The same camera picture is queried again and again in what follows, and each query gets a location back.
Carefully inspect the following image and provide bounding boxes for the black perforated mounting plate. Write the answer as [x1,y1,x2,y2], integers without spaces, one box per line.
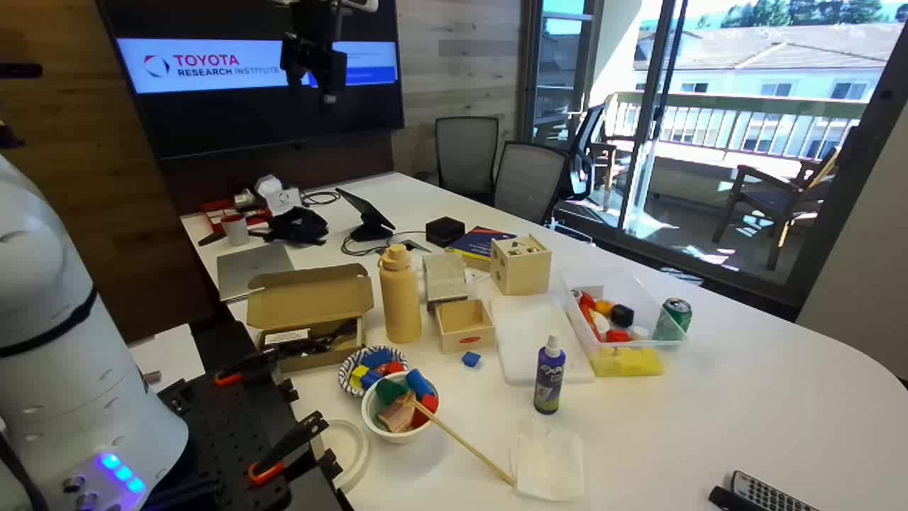
[138,310,357,511]

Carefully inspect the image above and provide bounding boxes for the black office chair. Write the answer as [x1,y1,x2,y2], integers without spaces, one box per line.
[565,96,618,204]

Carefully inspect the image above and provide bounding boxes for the black handheld device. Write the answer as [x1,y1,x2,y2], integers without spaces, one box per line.
[706,483,750,511]

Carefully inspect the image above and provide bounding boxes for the tan plastic bottle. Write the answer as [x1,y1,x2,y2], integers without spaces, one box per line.
[378,242,425,346]

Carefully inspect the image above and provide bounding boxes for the blue book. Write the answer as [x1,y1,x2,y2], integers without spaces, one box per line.
[445,225,520,276]

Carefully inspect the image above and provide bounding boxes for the white bowl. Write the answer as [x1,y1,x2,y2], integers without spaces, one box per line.
[357,368,443,445]

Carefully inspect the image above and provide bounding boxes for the blue toy block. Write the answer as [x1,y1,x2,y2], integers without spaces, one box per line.
[406,367,436,401]

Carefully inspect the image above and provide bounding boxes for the thin wooden stick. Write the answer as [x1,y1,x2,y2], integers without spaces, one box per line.
[409,394,520,489]

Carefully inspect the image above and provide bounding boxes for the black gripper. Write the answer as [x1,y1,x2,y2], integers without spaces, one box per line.
[280,30,348,107]

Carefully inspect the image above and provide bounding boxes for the white tape roll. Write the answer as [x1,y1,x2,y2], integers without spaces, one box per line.
[319,417,374,493]

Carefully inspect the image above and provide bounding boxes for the silver metal sheet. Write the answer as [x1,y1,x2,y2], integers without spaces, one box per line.
[216,242,297,303]

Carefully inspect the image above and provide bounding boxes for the small black box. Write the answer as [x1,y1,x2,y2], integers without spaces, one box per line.
[424,215,469,250]

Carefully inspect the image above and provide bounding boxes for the blue glue bottle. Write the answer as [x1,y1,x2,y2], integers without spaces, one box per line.
[531,331,568,417]

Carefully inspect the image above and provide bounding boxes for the wooden shape sorter box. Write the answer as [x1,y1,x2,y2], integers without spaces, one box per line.
[489,232,554,297]

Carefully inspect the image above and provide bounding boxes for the dark charging cable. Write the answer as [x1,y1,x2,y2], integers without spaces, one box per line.
[338,225,431,259]

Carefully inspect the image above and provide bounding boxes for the balcony railing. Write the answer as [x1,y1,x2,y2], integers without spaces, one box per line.
[605,87,869,165]

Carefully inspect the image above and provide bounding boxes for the red packaging items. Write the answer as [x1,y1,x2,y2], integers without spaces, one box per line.
[198,194,273,238]

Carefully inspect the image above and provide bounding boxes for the dark patio chair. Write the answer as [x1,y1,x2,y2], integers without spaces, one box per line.
[713,126,845,276]

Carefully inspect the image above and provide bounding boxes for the small wooden box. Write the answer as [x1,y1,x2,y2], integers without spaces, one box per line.
[431,297,497,354]

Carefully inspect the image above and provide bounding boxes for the open cardboard box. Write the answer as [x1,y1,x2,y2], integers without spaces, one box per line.
[245,262,378,374]

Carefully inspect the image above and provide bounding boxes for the white crumpled object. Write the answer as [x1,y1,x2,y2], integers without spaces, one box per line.
[252,174,304,218]

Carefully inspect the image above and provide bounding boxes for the black remote control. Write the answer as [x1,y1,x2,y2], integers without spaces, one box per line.
[727,468,819,511]

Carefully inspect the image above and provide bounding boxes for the green toy block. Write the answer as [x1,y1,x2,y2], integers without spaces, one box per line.
[378,377,411,405]

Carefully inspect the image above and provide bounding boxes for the black orange clamp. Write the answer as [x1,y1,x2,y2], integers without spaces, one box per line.
[246,409,331,489]
[211,346,286,391]

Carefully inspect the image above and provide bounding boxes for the white cloth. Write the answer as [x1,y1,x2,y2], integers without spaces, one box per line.
[509,421,591,505]

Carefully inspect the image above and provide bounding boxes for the black tablet stand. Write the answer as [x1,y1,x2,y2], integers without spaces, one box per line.
[336,184,397,243]

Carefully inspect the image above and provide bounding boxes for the small white cup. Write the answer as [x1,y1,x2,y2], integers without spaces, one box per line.
[221,215,252,250]

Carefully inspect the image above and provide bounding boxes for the wall television screen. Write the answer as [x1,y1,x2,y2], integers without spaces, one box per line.
[93,0,406,165]

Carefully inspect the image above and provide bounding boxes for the yellow sponge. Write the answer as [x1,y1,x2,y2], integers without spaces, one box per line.
[587,344,666,381]

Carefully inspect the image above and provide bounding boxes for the black pouch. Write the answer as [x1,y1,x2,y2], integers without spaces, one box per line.
[267,204,331,248]

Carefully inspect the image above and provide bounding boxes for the bowl of colourful items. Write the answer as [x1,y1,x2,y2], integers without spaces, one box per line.
[336,344,409,401]

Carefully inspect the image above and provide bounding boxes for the green drink can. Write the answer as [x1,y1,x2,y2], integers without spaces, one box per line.
[651,294,696,344]

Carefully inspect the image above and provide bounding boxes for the grey mesh office chair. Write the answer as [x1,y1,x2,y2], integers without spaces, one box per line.
[431,113,502,195]
[490,140,571,226]

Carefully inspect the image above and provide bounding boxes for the clear plastic toy bin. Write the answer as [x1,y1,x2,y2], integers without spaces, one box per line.
[555,267,686,381]

